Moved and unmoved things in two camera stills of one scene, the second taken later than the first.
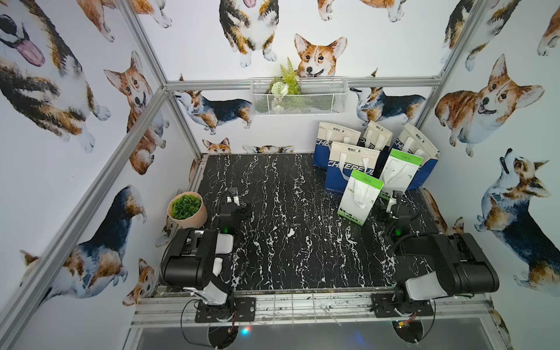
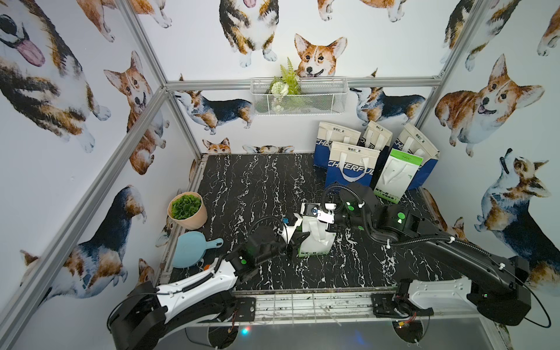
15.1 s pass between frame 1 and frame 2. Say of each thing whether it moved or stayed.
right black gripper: moved
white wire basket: stayed
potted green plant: stayed
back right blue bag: stayed
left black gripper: moved
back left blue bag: stayed
